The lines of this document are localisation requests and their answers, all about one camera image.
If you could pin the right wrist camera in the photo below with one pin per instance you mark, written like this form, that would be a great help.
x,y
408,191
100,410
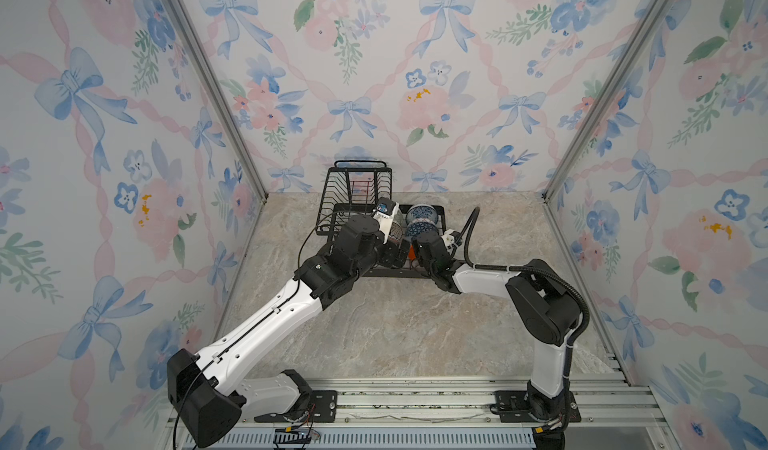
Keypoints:
x,y
451,239

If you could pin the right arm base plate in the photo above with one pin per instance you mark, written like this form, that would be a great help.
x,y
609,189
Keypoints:
x,y
521,406

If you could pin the aluminium corner post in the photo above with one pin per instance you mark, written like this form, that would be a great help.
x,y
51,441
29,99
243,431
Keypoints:
x,y
641,35
179,16

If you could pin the green geometric pattern bowl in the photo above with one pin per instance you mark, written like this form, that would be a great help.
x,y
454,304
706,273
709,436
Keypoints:
x,y
397,227

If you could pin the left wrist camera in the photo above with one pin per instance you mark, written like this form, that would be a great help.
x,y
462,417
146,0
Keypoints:
x,y
385,213

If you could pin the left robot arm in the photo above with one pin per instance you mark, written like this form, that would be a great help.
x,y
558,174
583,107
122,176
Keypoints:
x,y
208,390

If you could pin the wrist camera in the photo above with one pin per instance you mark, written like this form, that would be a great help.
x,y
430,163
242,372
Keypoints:
x,y
451,239
385,213

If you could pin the blue triangle pattern bowl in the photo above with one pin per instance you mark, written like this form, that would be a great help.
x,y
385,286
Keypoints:
x,y
417,227

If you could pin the black wire dish rack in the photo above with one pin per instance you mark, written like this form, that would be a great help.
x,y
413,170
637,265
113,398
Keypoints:
x,y
354,186

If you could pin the blue floral bowl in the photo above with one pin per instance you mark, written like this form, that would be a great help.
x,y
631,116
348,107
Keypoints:
x,y
421,212

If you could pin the aluminium mounting rail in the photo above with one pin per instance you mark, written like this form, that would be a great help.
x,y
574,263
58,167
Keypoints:
x,y
454,413

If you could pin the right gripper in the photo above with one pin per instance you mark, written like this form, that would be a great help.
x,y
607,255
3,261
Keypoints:
x,y
418,239

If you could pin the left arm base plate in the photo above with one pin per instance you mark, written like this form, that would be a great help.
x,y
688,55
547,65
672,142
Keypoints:
x,y
319,406

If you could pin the right aluminium corner post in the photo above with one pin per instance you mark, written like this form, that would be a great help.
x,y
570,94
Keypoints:
x,y
641,35

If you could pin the left aluminium corner post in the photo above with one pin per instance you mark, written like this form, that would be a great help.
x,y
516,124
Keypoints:
x,y
179,16

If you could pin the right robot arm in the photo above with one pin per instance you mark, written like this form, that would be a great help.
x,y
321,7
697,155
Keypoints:
x,y
551,311

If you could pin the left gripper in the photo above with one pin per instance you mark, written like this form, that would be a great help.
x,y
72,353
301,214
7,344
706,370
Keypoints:
x,y
390,258

